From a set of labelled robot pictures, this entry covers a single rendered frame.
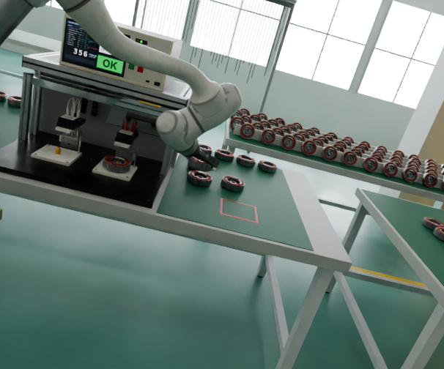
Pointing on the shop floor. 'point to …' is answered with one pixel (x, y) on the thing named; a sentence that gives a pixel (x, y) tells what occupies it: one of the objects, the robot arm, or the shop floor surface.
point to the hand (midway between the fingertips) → (201, 161)
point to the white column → (441, 107)
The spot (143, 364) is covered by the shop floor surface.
